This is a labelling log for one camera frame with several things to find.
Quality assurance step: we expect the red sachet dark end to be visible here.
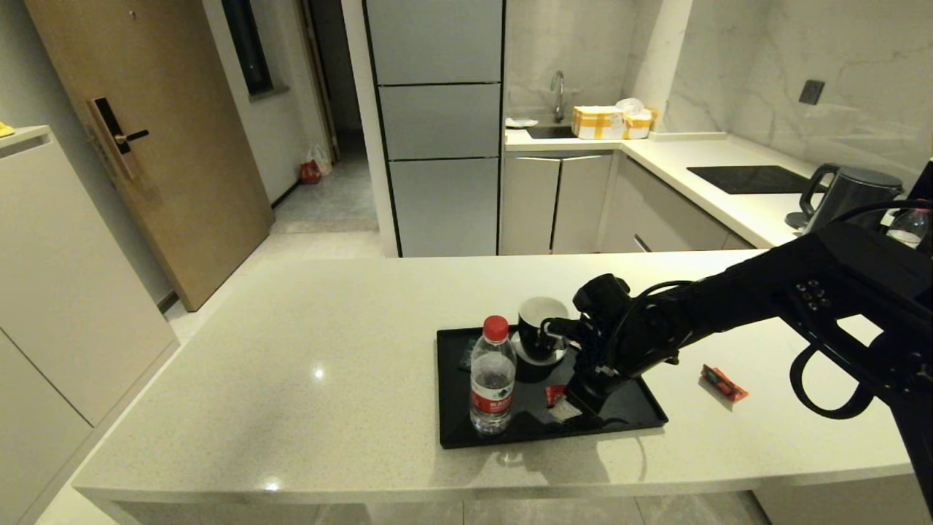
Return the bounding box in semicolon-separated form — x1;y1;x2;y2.
701;364;749;403

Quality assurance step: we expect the clear water bottle red cap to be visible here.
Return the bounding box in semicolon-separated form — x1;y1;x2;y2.
469;316;518;437
886;208;932;249

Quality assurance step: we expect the black electric kettle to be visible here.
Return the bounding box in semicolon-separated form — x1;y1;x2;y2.
800;165;905;234

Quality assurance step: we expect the black rectangular serving tray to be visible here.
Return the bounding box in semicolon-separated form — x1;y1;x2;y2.
436;319;669;450

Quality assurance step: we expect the round white coaster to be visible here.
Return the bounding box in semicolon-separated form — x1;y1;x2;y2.
511;332;568;368

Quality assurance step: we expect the black mug white inside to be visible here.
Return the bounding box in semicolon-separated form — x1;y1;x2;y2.
518;296;571;363

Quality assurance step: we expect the grey kitchen base cabinet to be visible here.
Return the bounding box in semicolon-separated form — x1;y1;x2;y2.
500;152;755;257

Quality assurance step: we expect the black induction cooktop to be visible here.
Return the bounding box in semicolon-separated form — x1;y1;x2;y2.
687;166;828;196

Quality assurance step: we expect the small yellow taped box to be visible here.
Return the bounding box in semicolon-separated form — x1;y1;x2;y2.
624;109;658;141

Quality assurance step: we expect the white box with yellow tape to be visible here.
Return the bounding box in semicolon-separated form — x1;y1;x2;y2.
571;106;626;141

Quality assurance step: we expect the tall grey refrigerator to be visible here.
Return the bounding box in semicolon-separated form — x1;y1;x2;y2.
362;0;505;259

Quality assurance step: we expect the brown wooden door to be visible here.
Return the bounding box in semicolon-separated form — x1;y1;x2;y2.
24;0;276;313

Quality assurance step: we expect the dark window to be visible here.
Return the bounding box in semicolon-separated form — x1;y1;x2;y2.
221;0;276;99

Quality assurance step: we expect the white storage cabinet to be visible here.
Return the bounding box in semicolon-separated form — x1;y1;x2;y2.
0;128;180;525

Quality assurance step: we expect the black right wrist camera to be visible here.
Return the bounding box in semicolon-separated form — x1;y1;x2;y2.
543;275;633;347

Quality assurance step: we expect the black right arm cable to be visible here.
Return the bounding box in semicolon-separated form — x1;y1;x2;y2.
789;201;933;420

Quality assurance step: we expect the black door lock with handle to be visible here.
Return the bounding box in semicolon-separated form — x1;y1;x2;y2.
89;98;150;182

